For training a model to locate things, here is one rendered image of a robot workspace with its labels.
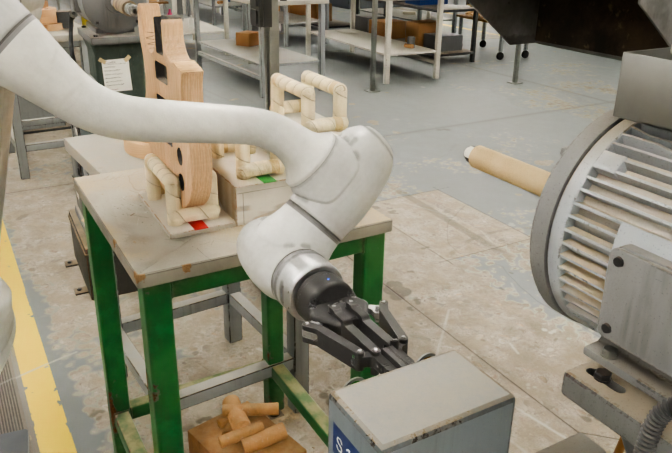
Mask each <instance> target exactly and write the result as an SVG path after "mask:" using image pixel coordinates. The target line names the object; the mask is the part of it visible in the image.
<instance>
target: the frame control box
mask: <svg viewBox="0 0 672 453"><path fill-rule="evenodd" d="M514 407H515V397H514V395H513V394H512V393H511V392H509V391H508V390H507V389H506V388H504V387H503V386H502V385H500V384H499V383H498V382H497V381H495V380H494V379H493V378H492V377H490V376H489V375H488V374H486V373H485V372H484V371H483V370H481V369H480V368H479V367H477V366H476V365H475V364H474V363H472V362H471V361H470V360H468V359H467V358H466V357H465V356H463V355H462V354H461V353H460V352H458V351H456V350H451V351H448V352H445V353H442V354H439V355H436V356H433V357H430V358H427V359H424V360H421V361H418V362H416V363H413V364H410V365H407V366H404V367H401V368H398V369H395V370H392V371H389V372H386V373H383V374H380V375H377V376H375V377H372V378H369V379H366V380H363V381H360V382H357V383H354V384H351V385H348V386H345V387H342V388H339V389H337V390H334V391H332V392H331V393H330V394H329V430H328V453H509V445H510V437H511V430H512V422H513V415H514Z"/></svg>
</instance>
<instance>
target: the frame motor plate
mask: <svg viewBox="0 0 672 453"><path fill-rule="evenodd" d="M561 392H562V394H563V395H564V396H566V397H567V398H568V399H570V400H571V401H572V402H574V403H575V404H577V405H578V406H579V407H581V408H582V409H584V410H585V411H586V412H588V413H589V414H590V415H592V416H593V417H595V418H596V419H597V420H599V421H600V422H602V423H603V424H604V425H606V426H607V427H608V428H610V429H611V430H613V431H614V432H615V433H617V434H618V435H620V436H621V437H622V438H624V439H625V440H626V441H628V442H629V443H631V444H632V445H633V446H634V445H636V441H637V436H639V432H640V428H641V427H642V423H644V419H646V416H647V414H649V410H652V409H653V406H656V405H657V402H658V401H656V400H655V399H653V398H652V397H650V396H649V395H647V394H646V393H644V392H642V391H641V390H639V389H638V388H636V387H635V386H633V385H631V384H630V383H628V382H627V381H625V380H624V379H622V378H621V377H619V376H617V375H616V374H614V373H613V372H611V371H610V370H608V369H606V368H605V367H603V366H602V365H600V364H599V363H597V362H596V361H594V360H591V361H589V362H586V363H584V364H581V365H579V366H576V367H574V368H571V369H569V370H566V371H565V373H564V377H563V383H562V390H561ZM655 453H672V420H671V422H668V425H666V428H664V431H662V435H661V439H659V443H657V447H656V451H655Z"/></svg>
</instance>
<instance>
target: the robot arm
mask: <svg viewBox="0 0 672 453"><path fill-rule="evenodd" d="M44 2H45V0H0V239H1V229H2V219H3V209H4V199H5V189H6V179H7V169H8V159H9V149H10V139H11V129H12V119H13V109H14V99H15V94H17V95H19V96H21V97H23V98H24V99H26V100H28V101H30V102H32V103H33V104H35V105H37V106H39V107H40V108H42V109H44V110H46V111H47V112H49V113H51V114H53V115H54V116H56V117H58V118H60V119H62V120H64V121H66V122H68V123H70V124H72V125H74V126H76V127H78V128H80V129H83V130H85V131H88V132H91V133H94V134H97V135H100V136H104V137H108V138H113V139H119V140H127V141H138V142H168V143H214V144H246V145H254V146H258V147H261V148H264V149H266V150H268V151H270V152H272V153H273V154H274V155H276V156H277V157H278V158H279V159H280V160H281V162H282V163H283V165H284V167H285V170H286V183H287V184H288V185H289V186H290V187H291V190H292V192H293V195H292V196H291V197H290V199H289V200H288V201H287V202H286V203H285V204H284V205H283V206H282V207H281V208H280V209H279V210H277V211H276V212H275V213H273V214H272V215H270V216H265V217H260V218H257V219H255V220H253V221H251V222H249V223H247V224H246V225H245V226H244V227H243V228H242V230H241V231H240V233H239V235H238V238H237V244H236V248H237V254H238V258H239V260H240V263H241V265H242V267H243V269H244V270H245V272H246V273H247V275H248V276H249V278H250V279H251V280H252V282H253V283H254V284H255V285H256V286H257V287H258V288H259V289H260V290H261V291H262V292H263V293H264V294H266V295H267V296H269V297H270V298H272V299H275V300H277V301H278V302H279V303H280V304H281V305H282V306H284V307H285V308H286V309H287V310H288V311H289V312H290V314H291V315H292V316H294V317H295V318H296V319H298V320H301V321H304V322H303V323H302V341H303V342H305V343H308V344H311V345H315V346H317V347H319V348H320V349H322V350H324V351H325V352H327V353H328V354H330V355H332V356H333V357H335V358H336V359H338V360H340V361H341V362H343V363H344V364H346V365H348V366H349V367H351V368H352V369H354V370H356V371H363V370H364V367H370V368H371V375H379V373H380V374H383V373H386V372H389V371H392V370H395V369H398V368H401V367H404V366H407V365H410V364H413V363H415V361H414V360H413V359H412V358H411V357H410V356H408V355H407V353H408V336H407V335H406V333H405V332H404V331H403V329H402V328H401V326H400V325H399V323H398V322H397V321H396V319H395V318H394V316H393V315H392V313H391V312H390V311H389V309H388V301H387V300H380V301H379V305H368V302H367V301H365V300H363V299H360V298H358V297H357V296H356V295H355V293H354V291H353V290H352V288H351V287H350V286H349V285H348V284H347V283H346V282H345V281H344V280H343V278H342V275H341V273H340V272H339V270H338V269H337V268H336V267H335V266H333V265H332V264H331V263H330V262H328V261H329V259H330V257H331V255H332V253H333V251H334V250H335V248H336V247H337V245H338V244H339V243H340V241H341V240H342V239H343V238H344V237H345V236H346V235H347V234H348V233H349V232H350V231H351V230H352V229H353V228H355V226H356V225H357V224H358V223H359V222H360V221H361V220H362V218H363V217H364V216H365V215H366V213H367V212H368V211H369V210H370V208H371V207H372V205H373V204H374V203H375V201H376V200H377V198H378V197H379V195H380V194H381V192H382V190H383V189H384V187H385V185H386V183H387V181H388V179H389V177H390V174H391V171H392V168H393V152H392V149H391V147H390V145H389V143H388V142H387V141H386V140H385V138H384V137H383V136H382V135H381V134H380V133H379V132H378V131H376V130H375V129H373V128H371V127H369V126H362V125H359V126H354V127H350V128H347V129H345V130H343V131H342V132H341V133H340V134H339V135H338V136H335V135H334V134H333V133H332V132H324V133H316V132H313V131H310V130H308V129H307V128H305V127H303V126H302V125H300V124H298V123H297V122H295V121H293V120H291V119H289V118H287V117H285V116H283V115H280V114H278V113H275V112H272V111H268V110H264V109H259V108H253V107H245V106H235V105H223V104H211V103H199V102H187V101H175V100H163V99H151V98H142V97H135V96H130V95H125V94H122V93H118V92H115V91H113V90H110V89H108V88H106V87H104V86H102V85H101V84H99V83H98V82H96V81H95V80H93V79H92V78H91V77H90V76H89V75H87V74H86V73H85V72H84V71H83V70H82V69H81V68H80V67H79V66H78V65H77V63H76V62H75V61H74V60H73V59H72V58H71V57H70V56H69V55H68V54H67V53H66V51H65V50H64V49H63V48H62V47H61V46H60V45H59V44H58V42H57V41H56V40H55V39H54V38H53V37H52V36H51V34H50V33H49V32H48V31H47V30H46V28H45V27H44V26H43V25H42V24H41V23H40V18H41V15H42V8H43V6H44ZM369 314H370V315H372V316H373V318H375V322H379V326H380V327H379V326H378V325H377V324H376V323H375V322H373V321H372V320H371V319H370V316H369ZM15 334H16V319H15V314H14V311H13V307H12V292H11V289H10V287H9V286H8V285H7V283H6V282H5V281H4V280H3V279H2V278H1V277H0V373H1V372H2V370H3V368H4V366H5V363H6V361H7V359H8V356H9V354H10V351H11V349H12V346H13V343H14V339H15ZM352 355H354V358H353V357H352Z"/></svg>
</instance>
